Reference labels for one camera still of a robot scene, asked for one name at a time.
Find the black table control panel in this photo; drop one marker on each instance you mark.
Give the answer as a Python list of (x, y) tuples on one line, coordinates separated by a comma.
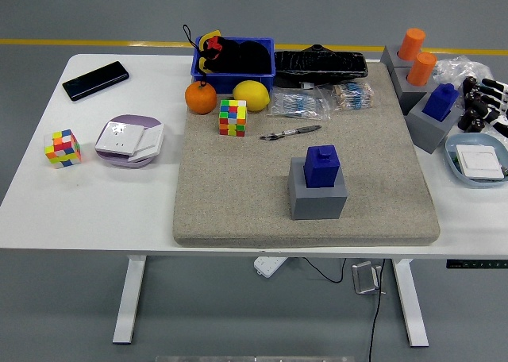
[(476, 264)]

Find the clear crumpled plastic bag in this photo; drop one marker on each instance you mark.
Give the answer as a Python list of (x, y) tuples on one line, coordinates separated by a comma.
[(456, 66)]

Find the black smartphone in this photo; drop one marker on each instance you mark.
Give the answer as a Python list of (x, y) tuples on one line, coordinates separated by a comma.
[(96, 81)]

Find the black round disc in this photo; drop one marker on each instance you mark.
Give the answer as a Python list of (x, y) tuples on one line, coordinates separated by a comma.
[(254, 56)]

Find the large colourful puzzle cube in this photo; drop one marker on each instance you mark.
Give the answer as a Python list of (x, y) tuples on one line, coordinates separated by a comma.
[(233, 118)]

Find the white wall switch panel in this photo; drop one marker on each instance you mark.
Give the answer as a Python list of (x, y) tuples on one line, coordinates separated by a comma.
[(152, 139), (478, 161)]

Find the white power strip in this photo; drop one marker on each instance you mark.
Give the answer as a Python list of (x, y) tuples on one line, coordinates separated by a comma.
[(270, 266)]

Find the grey cube seal holder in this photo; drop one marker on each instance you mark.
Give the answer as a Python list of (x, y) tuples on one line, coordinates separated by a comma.
[(409, 94), (391, 58), (315, 203), (428, 135)]

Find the clear bag blue resistors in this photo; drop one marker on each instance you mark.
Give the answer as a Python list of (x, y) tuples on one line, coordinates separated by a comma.
[(297, 104)]

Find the purple plate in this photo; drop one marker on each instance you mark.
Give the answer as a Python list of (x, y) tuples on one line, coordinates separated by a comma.
[(131, 119)]

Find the blue plastic bin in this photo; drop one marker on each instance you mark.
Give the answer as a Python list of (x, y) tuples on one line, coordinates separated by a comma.
[(230, 82)]

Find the white wall socket panel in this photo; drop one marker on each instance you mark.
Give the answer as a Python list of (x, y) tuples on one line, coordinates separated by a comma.
[(119, 137)]

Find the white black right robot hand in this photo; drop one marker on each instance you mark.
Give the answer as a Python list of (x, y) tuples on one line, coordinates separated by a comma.
[(501, 100)]

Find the yellow lemon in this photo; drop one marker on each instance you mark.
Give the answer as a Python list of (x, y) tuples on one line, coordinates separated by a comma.
[(251, 96)]

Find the black knob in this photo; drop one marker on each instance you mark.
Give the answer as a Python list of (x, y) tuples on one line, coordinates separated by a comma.
[(470, 85), (466, 122), (478, 126), (477, 109), (473, 98)]

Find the small white connector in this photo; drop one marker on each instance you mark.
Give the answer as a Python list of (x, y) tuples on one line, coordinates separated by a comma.
[(308, 86)]

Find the orange fruit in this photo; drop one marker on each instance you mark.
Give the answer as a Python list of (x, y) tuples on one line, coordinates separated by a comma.
[(201, 98)]

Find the grey-brown fabric mat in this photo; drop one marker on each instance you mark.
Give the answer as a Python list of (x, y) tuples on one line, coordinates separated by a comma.
[(238, 187)]

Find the orange cylinder seal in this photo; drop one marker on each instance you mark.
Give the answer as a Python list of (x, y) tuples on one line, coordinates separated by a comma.
[(412, 44), (421, 69)]

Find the yellow curved plastic piece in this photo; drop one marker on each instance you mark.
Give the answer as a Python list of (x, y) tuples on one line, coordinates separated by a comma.
[(210, 35)]

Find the small colourful puzzle cube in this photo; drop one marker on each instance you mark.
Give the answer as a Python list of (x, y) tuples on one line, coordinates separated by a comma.
[(62, 149)]

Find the blue square seal stamp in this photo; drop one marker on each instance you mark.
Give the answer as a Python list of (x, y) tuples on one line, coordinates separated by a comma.
[(321, 167), (440, 102)]

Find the silver black pen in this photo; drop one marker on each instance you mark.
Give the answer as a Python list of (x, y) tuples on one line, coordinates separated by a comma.
[(291, 132)]

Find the silver metal bracket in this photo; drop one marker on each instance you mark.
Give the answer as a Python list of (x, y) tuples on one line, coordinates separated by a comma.
[(365, 278)]

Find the white table leg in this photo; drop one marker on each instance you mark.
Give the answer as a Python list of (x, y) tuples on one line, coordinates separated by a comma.
[(129, 298), (410, 302)]

